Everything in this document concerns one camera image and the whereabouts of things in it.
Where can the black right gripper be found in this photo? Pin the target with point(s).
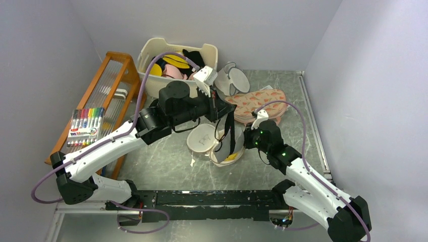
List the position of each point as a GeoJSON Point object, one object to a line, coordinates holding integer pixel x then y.
{"type": "Point", "coordinates": [247, 134]}

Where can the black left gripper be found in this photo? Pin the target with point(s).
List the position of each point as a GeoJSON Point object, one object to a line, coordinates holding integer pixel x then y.
{"type": "Point", "coordinates": [218, 108]}

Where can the black bra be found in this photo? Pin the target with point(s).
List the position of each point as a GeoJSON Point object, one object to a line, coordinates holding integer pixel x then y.
{"type": "Point", "coordinates": [231, 142]}

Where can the white mesh laundry bag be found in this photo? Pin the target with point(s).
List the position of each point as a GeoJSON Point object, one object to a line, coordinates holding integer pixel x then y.
{"type": "Point", "coordinates": [206, 139]}

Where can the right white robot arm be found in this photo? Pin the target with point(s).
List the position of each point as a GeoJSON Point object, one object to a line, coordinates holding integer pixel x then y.
{"type": "Point", "coordinates": [345, 218]}

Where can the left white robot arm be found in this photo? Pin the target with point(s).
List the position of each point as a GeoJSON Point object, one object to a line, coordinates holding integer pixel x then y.
{"type": "Point", "coordinates": [79, 181]}

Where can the yellow bra in bag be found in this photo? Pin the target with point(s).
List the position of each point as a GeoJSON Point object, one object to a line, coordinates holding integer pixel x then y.
{"type": "Point", "coordinates": [232, 157]}

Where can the white blue-trimmed mesh bag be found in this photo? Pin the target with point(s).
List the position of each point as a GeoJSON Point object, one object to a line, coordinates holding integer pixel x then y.
{"type": "Point", "coordinates": [231, 80]}

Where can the pink floral laundry bag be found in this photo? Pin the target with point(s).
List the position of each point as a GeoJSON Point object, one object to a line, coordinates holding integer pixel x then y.
{"type": "Point", "coordinates": [248, 103]}

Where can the cream plastic laundry basket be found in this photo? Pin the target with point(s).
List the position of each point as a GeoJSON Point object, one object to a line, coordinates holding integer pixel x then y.
{"type": "Point", "coordinates": [158, 45]}

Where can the black garment in basket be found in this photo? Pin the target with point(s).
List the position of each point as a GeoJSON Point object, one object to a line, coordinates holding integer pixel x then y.
{"type": "Point", "coordinates": [194, 56]}

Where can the pink garment in basket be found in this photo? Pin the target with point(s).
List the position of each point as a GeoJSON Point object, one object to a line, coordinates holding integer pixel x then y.
{"type": "Point", "coordinates": [173, 72]}

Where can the yellow garment in basket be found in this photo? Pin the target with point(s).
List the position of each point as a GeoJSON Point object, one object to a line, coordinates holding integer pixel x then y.
{"type": "Point", "coordinates": [176, 61]}

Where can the wooden rack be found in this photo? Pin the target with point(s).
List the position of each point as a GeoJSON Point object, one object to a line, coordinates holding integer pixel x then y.
{"type": "Point", "coordinates": [114, 88]}

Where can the coloured marker pen pack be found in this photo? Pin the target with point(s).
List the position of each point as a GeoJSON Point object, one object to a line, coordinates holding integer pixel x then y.
{"type": "Point", "coordinates": [85, 127]}

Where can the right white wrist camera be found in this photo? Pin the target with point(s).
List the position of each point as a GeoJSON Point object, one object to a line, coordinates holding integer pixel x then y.
{"type": "Point", "coordinates": [261, 116]}

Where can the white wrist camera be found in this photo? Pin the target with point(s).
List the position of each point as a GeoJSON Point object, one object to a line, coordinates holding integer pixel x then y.
{"type": "Point", "coordinates": [204, 79]}
{"type": "Point", "coordinates": [261, 116]}

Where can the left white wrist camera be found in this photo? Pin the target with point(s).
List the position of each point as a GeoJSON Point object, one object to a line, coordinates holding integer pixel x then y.
{"type": "Point", "coordinates": [204, 79]}

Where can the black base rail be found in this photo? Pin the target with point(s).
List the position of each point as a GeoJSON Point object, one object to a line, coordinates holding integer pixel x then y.
{"type": "Point", "coordinates": [201, 205]}

